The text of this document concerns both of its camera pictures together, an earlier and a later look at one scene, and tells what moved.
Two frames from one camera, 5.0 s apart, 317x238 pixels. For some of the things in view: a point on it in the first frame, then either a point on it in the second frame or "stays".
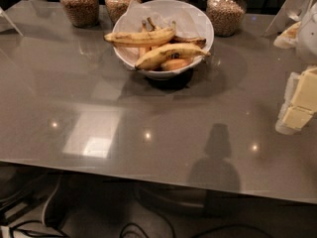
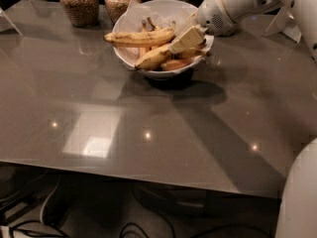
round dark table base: (175, 201) stays
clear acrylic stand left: (6, 24) stays
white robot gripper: (308, 39) -> (211, 14)
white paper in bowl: (188, 20) stays
